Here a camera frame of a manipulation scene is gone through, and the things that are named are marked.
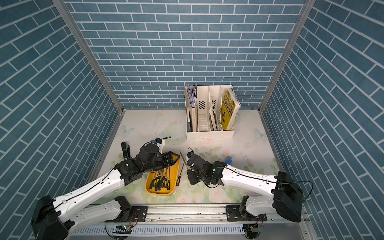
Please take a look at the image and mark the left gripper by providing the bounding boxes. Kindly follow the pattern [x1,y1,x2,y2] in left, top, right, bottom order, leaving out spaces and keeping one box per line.
[142,150,181,173]

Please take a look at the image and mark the file tool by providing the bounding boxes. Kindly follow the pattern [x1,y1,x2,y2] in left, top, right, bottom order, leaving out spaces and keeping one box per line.
[154,170,161,191]
[155,170,164,191]
[157,169,165,191]
[167,167,171,191]
[176,163,186,187]
[164,168,169,189]
[179,150,190,170]
[160,168,166,188]

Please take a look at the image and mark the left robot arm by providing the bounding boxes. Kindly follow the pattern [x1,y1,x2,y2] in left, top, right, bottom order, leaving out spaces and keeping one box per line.
[31,141,180,240]

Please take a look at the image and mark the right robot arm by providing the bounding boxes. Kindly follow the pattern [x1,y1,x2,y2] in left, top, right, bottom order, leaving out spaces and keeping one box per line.
[187,151,304,223]

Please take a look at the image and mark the white file organizer rack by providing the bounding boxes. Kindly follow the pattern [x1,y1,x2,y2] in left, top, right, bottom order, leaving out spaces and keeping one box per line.
[185,85,235,140]

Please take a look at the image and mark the black stapler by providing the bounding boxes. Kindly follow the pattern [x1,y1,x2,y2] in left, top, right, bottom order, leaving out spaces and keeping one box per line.
[121,142,131,161]

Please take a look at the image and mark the blue object on table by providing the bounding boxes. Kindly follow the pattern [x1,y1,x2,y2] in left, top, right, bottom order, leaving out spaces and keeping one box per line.
[225,157,233,165]

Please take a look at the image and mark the black book in rack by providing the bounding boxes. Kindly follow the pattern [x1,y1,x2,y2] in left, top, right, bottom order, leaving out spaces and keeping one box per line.
[186,107,193,133]

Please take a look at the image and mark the yellow book in rack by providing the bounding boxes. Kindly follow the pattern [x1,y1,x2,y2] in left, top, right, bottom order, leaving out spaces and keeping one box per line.
[220,88,241,131]

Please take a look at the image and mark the purple patterned papers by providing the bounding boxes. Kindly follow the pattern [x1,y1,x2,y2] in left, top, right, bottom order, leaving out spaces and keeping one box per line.
[187,84,197,108]

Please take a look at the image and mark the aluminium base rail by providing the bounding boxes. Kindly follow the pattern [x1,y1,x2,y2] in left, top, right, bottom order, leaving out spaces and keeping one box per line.
[69,204,313,240]

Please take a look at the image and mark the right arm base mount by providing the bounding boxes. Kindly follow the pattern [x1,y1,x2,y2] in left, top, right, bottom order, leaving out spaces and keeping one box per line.
[226,196,277,222]

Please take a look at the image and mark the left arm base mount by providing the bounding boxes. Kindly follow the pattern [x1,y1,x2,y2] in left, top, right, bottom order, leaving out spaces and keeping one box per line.
[70,196,149,227]

